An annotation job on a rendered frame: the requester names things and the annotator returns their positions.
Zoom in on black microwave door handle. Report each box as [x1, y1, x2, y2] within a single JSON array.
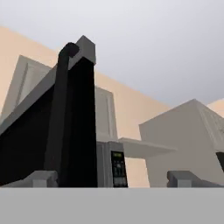
[[43, 42, 81, 186]]

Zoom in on pale grey wall cupboard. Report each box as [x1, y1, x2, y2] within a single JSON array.
[[0, 54, 119, 143]]

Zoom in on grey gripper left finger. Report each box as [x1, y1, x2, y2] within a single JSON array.
[[2, 170, 59, 188]]

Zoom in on black microwave door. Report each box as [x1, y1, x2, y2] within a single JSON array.
[[0, 35, 98, 188]]

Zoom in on pale grey cupboard block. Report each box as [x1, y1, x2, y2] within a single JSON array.
[[138, 98, 224, 188]]

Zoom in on pale grey shelf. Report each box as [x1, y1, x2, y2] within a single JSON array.
[[117, 136, 179, 159]]

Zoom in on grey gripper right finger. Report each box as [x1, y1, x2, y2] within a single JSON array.
[[166, 170, 224, 188]]

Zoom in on grey microwave oven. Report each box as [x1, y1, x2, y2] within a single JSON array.
[[95, 140, 129, 188]]

